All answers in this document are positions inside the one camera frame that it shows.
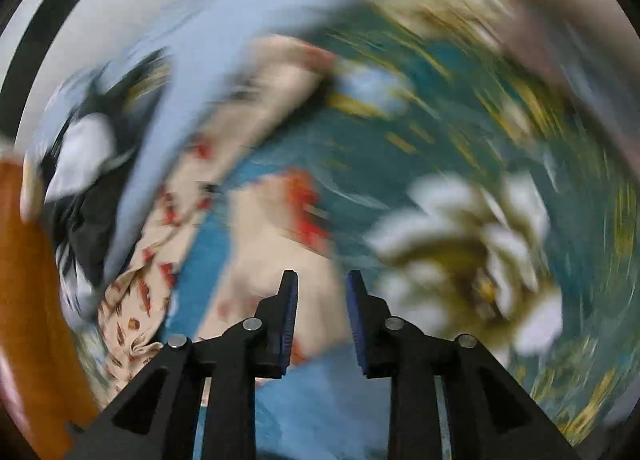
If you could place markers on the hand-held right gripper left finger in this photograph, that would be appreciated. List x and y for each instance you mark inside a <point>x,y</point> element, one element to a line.
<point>288,320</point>

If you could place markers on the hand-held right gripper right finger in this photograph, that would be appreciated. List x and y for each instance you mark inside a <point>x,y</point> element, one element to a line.
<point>356,320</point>

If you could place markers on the cream garment with red print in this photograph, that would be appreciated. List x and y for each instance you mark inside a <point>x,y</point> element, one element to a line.
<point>260,250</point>

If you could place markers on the teal floral bed sheet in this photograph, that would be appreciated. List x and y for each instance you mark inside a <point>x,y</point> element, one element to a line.
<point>450,149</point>

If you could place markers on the light blue garment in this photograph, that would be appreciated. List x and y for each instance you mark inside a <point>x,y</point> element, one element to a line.
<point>165,104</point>

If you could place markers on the orange wooden furniture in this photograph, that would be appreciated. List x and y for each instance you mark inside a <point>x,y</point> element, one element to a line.
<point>35,300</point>

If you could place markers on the black and white garment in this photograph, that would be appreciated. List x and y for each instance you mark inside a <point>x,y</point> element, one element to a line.
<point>90,159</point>

